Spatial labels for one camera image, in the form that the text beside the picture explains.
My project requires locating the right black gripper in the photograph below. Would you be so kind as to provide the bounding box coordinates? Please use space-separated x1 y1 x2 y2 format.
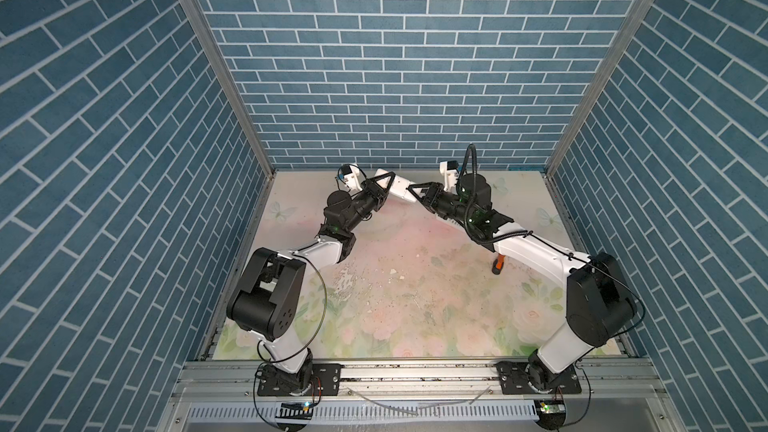
408 182 475 227

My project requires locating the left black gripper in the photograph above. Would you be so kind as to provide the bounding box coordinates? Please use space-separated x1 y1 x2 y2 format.
342 173 393 236

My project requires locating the orange black screwdriver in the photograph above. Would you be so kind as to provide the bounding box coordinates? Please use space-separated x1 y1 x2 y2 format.
492 254 505 275

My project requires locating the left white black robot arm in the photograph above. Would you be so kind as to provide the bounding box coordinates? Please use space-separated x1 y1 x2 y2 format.
226 165 396 376

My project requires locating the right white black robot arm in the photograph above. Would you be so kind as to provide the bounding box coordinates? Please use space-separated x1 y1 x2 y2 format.
406 173 639 390

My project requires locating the left circuit board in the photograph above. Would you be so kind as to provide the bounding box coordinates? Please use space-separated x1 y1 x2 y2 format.
275 403 314 422

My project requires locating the circuit board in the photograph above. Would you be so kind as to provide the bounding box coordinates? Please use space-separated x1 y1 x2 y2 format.
275 403 314 422
536 400 566 415

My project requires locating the right circuit board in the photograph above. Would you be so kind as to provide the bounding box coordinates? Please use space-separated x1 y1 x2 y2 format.
536 400 566 415

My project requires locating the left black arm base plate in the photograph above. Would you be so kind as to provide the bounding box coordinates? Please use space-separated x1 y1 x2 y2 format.
256 363 342 397

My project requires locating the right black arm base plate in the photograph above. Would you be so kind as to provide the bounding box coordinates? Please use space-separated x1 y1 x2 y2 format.
495 361 582 395

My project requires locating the white slotted cable duct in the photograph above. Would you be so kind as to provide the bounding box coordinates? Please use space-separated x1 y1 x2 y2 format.
187 400 539 426

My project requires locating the aluminium front rail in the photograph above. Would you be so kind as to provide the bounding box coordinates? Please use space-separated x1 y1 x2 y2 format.
158 357 683 431

